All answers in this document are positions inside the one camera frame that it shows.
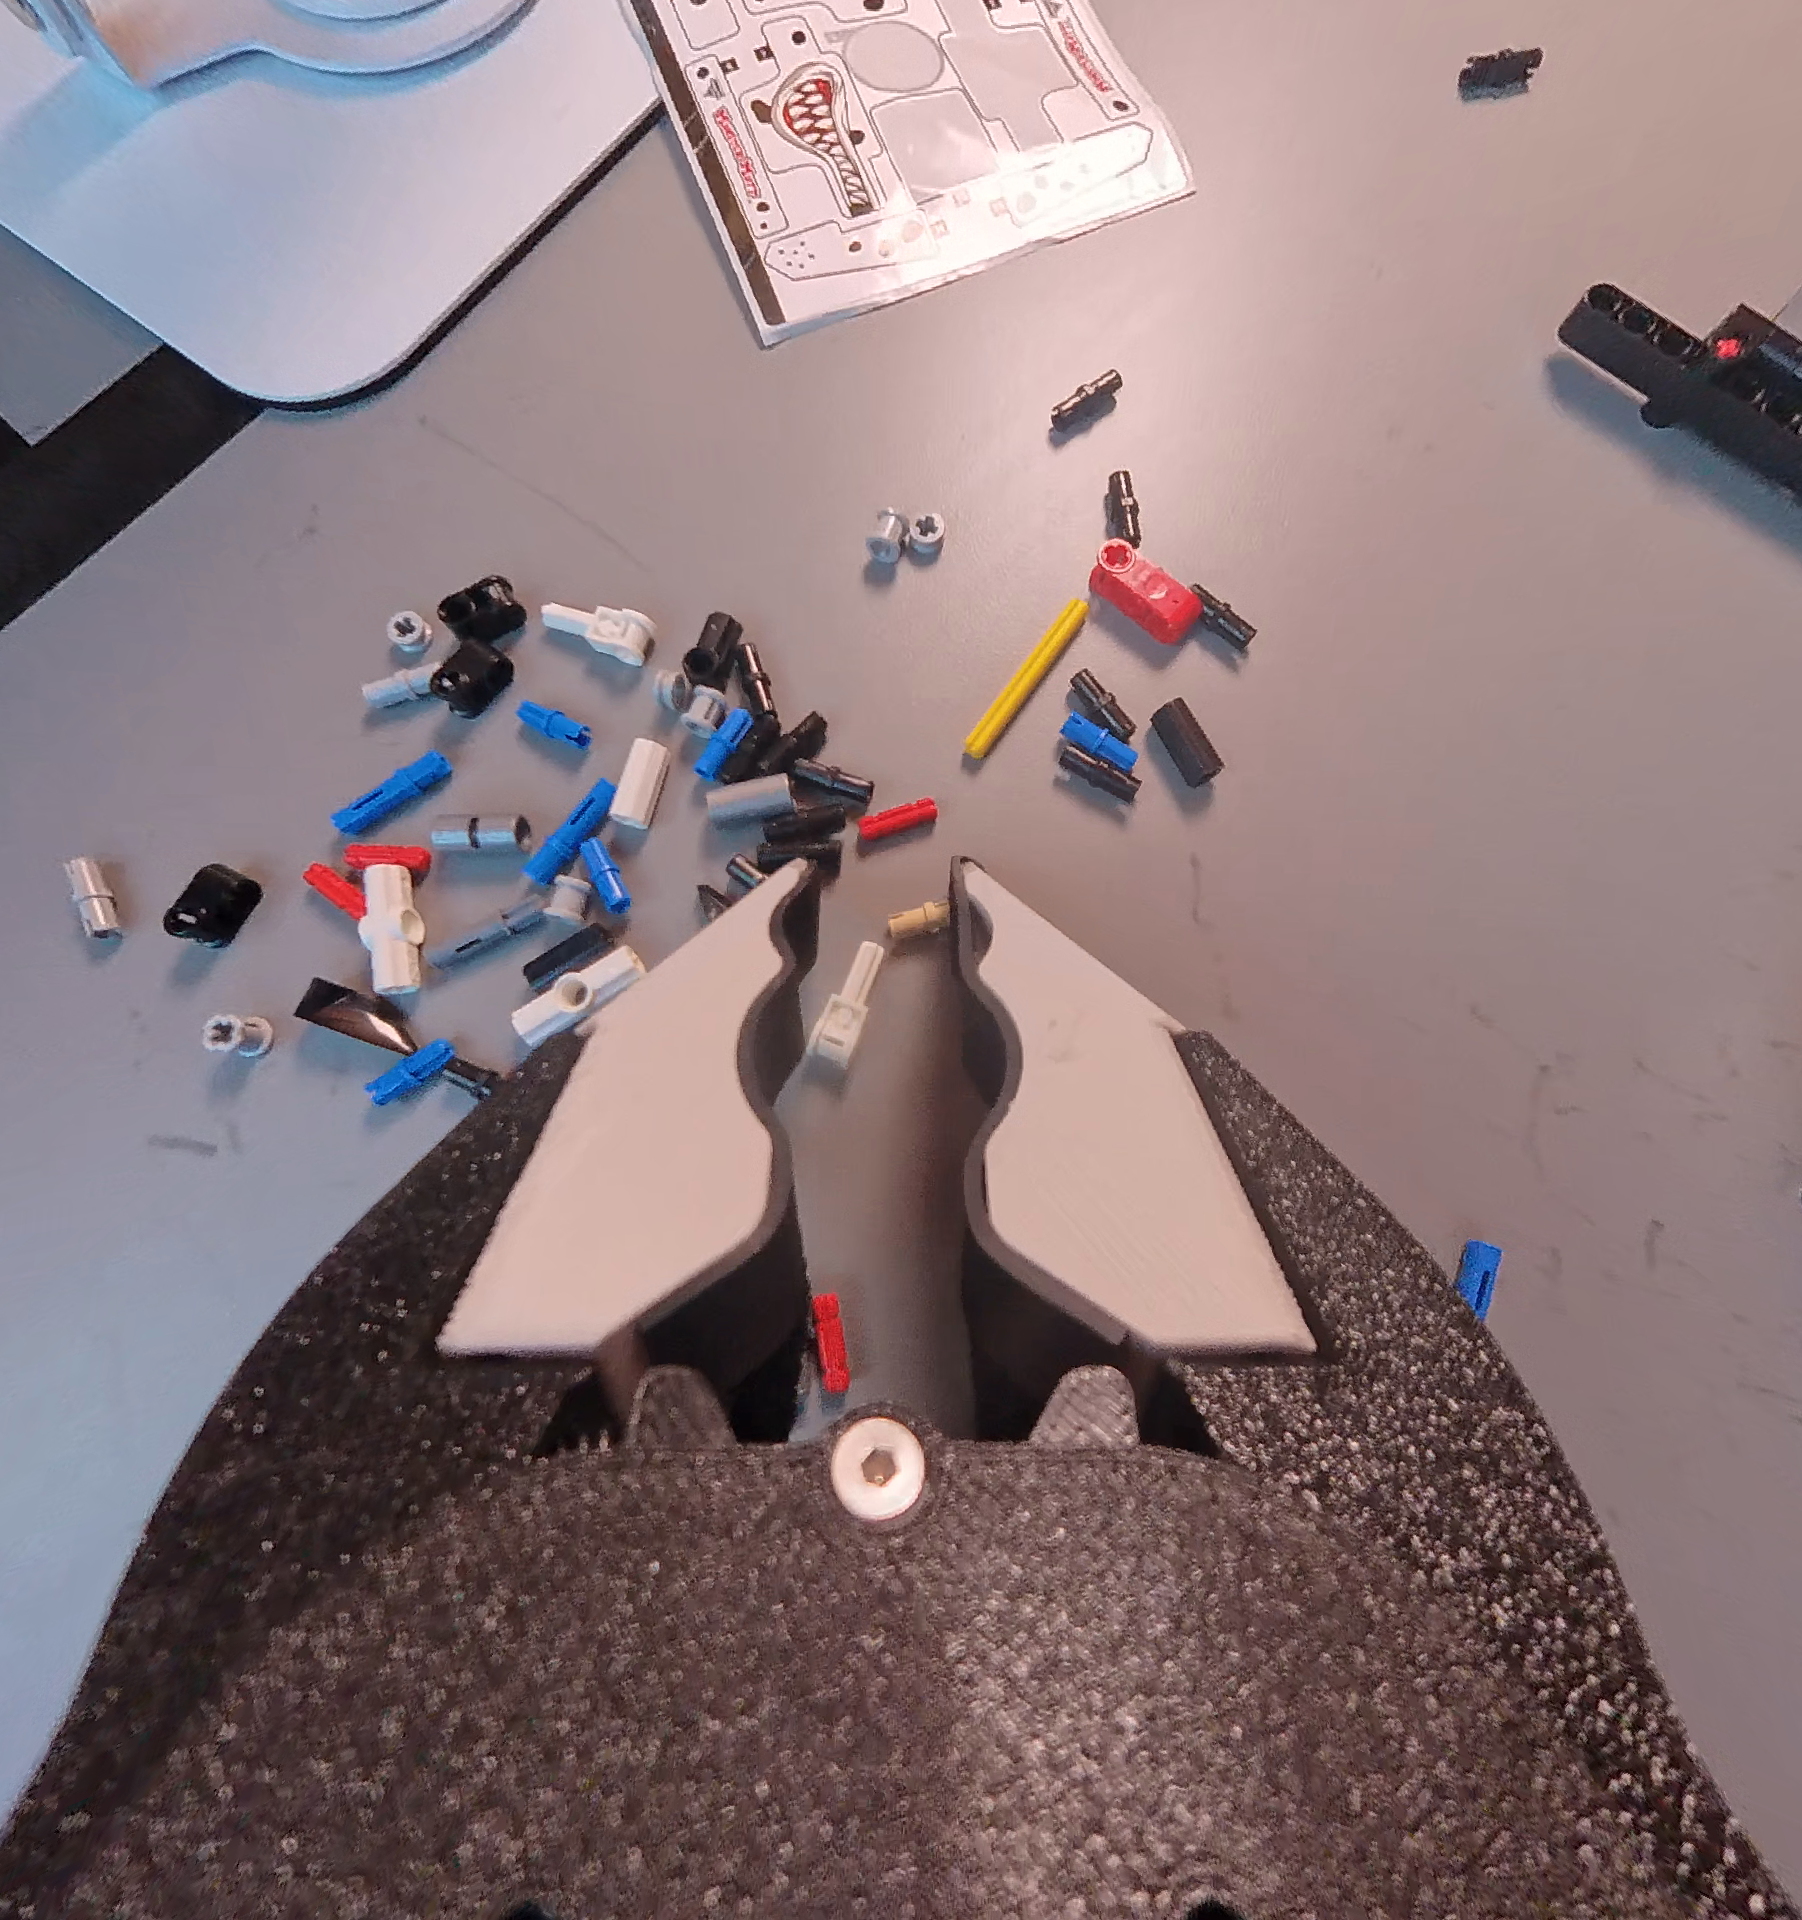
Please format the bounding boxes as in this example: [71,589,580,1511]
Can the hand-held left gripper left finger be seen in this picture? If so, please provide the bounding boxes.
[430,871,844,1428]

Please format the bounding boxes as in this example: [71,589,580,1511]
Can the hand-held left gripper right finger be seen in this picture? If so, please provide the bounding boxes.
[948,862,1328,1413]

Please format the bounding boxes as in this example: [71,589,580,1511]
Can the white toy connector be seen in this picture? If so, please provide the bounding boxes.
[799,937,899,1091]

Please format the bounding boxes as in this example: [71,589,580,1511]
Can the pile of small toy bricks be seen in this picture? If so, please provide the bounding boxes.
[63,465,1269,1112]

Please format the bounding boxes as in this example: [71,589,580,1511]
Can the grey desk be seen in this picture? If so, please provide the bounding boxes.
[0,0,1802,1862]

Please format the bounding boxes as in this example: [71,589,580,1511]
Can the partly built toy brick vehicle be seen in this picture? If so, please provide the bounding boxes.
[1553,227,1802,572]

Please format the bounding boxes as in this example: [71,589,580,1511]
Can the sticker sheet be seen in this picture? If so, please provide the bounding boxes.
[623,0,1199,350]

